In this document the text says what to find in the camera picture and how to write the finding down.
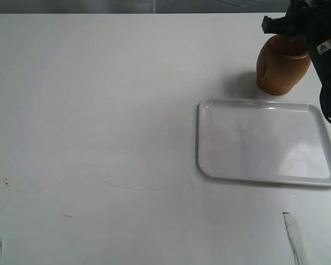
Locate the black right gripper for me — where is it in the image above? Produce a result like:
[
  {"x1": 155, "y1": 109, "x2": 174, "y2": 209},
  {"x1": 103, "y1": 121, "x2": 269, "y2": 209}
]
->
[{"x1": 261, "y1": 1, "x2": 320, "y2": 36}]

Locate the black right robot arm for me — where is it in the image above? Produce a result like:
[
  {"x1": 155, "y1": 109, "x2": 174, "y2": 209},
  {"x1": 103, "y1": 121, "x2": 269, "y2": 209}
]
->
[{"x1": 261, "y1": 1, "x2": 331, "y2": 124}]

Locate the brown wooden cup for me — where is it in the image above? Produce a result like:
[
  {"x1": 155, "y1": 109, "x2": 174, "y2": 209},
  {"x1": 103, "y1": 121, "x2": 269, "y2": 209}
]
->
[{"x1": 256, "y1": 35, "x2": 311, "y2": 96}]

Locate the white rectangular plastic tray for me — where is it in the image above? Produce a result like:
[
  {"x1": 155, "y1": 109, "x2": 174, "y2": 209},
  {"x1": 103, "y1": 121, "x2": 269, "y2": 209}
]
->
[{"x1": 196, "y1": 99, "x2": 331, "y2": 187}]

